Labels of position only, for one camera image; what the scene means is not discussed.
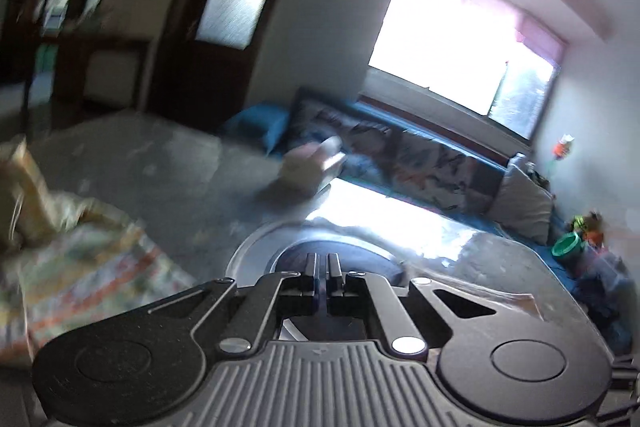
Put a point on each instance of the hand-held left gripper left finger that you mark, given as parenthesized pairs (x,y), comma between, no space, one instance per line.
(312,277)

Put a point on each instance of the blue cushion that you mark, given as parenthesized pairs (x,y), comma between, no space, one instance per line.
(260,124)

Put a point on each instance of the orange and green toy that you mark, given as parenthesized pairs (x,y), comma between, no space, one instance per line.
(587,227)

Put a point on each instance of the colourful striped cloth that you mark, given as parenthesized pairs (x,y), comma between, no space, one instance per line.
(95,272)

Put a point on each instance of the dark blue bag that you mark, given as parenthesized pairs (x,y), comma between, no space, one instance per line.
(602,292)

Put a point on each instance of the orange wall ornament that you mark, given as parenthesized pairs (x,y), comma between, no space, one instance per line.
(563,147)

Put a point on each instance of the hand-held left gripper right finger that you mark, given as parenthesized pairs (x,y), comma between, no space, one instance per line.
(334,277)

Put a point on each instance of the beige crumpled cloth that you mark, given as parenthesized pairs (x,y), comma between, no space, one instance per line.
(35,202)

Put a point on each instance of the chair with white back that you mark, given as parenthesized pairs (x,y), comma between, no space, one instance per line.
(114,72)

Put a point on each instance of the sofa with printed cover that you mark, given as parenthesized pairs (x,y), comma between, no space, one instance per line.
(425,157)

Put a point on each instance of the beige box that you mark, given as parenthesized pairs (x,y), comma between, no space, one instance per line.
(307,164)

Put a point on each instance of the round metal tray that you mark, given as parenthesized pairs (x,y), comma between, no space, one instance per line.
(255,252)

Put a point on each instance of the white pillow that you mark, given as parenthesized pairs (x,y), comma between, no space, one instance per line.
(522,202)

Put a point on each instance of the window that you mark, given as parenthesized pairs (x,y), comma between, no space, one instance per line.
(450,37)

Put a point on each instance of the green bowl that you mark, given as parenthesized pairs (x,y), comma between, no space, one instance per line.
(567,247)

